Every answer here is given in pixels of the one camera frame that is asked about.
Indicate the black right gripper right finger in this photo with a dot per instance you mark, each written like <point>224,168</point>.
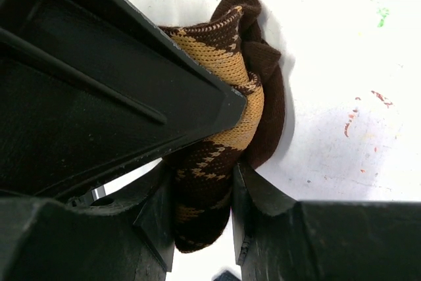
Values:
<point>279,238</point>

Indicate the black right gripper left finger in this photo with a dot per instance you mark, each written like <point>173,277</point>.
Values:
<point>124,236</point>

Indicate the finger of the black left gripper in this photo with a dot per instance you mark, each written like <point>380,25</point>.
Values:
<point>90,90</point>

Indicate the brown argyle sock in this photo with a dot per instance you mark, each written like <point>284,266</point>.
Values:
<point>231,46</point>

